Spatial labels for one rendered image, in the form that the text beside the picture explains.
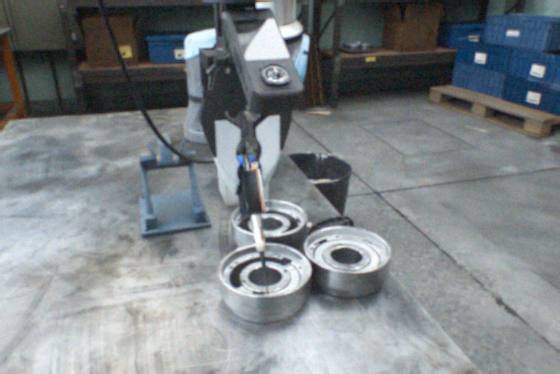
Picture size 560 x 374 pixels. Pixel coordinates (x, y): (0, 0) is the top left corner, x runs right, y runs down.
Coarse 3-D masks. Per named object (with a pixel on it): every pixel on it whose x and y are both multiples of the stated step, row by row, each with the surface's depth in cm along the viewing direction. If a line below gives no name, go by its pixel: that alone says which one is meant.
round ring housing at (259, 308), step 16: (240, 256) 57; (256, 256) 57; (272, 256) 57; (288, 256) 57; (304, 256) 55; (224, 272) 54; (256, 272) 55; (272, 272) 55; (288, 272) 54; (304, 272) 54; (224, 288) 51; (256, 288) 51; (272, 288) 51; (304, 288) 51; (240, 304) 49; (256, 304) 49; (272, 304) 49; (288, 304) 50; (256, 320) 51; (272, 320) 51
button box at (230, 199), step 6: (222, 180) 76; (222, 186) 77; (222, 192) 78; (228, 192) 74; (264, 192) 76; (228, 198) 75; (234, 198) 75; (264, 198) 77; (228, 204) 75; (234, 204) 75
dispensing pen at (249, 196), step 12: (240, 180) 51; (252, 180) 50; (240, 192) 52; (252, 192) 50; (240, 204) 52; (252, 204) 49; (240, 216) 52; (252, 216) 51; (252, 228) 51; (264, 252) 51; (264, 264) 50; (264, 276) 50
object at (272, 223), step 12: (276, 204) 69; (288, 204) 68; (264, 216) 66; (276, 216) 66; (300, 216) 66; (240, 228) 61; (264, 228) 67; (276, 228) 67; (300, 228) 61; (240, 240) 61; (252, 240) 60; (264, 240) 60; (276, 240) 60; (288, 240) 60; (300, 240) 62
